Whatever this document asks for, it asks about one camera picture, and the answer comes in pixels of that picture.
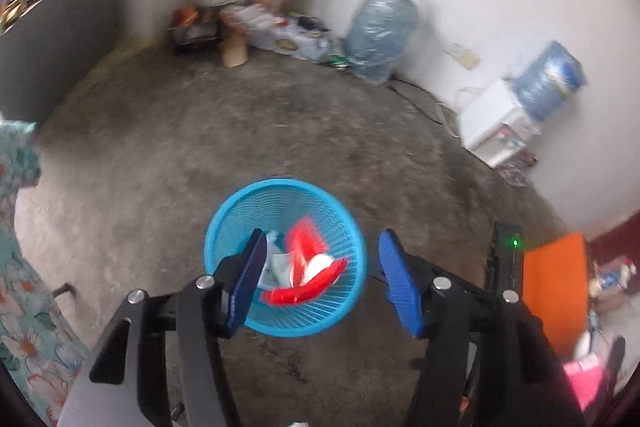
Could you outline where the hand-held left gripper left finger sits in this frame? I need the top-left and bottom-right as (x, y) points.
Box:
(89, 228), (269, 427)

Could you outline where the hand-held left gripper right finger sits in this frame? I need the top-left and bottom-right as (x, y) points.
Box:
(378, 229), (587, 427)

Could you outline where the red white snack wrapper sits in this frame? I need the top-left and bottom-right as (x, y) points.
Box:
(260, 216), (349, 306)

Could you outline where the blue mesh basket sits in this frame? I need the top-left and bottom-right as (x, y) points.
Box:
(204, 178), (368, 339)

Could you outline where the crumpled white paper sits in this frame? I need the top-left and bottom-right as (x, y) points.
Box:
(258, 231), (293, 290)

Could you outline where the orange board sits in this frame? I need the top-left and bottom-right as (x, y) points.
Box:
(522, 232), (591, 358)

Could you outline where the red printed magazine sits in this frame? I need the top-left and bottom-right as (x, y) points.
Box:
(500, 152), (538, 188)

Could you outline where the blue white packet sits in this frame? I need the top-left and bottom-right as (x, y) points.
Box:
(590, 257), (636, 298)

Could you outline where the dark red furniture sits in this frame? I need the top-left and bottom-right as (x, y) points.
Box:
(587, 217), (640, 268)

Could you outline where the pink box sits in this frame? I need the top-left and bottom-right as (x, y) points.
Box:
(562, 352), (613, 413)

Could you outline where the white water dispenser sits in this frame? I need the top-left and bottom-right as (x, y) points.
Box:
(459, 79), (543, 168)

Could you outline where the floral blanket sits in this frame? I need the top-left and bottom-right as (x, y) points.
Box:
(0, 121), (91, 427)

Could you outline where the patterned plastic sheet pile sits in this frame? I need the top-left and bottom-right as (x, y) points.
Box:
(222, 4), (346, 62)

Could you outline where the dark box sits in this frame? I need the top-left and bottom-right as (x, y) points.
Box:
(167, 7), (223, 55)

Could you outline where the plastic-wrapped blue water jug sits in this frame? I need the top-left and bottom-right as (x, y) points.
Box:
(345, 0), (420, 84)

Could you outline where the dark floor cable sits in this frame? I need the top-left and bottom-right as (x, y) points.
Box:
(390, 77), (448, 125)

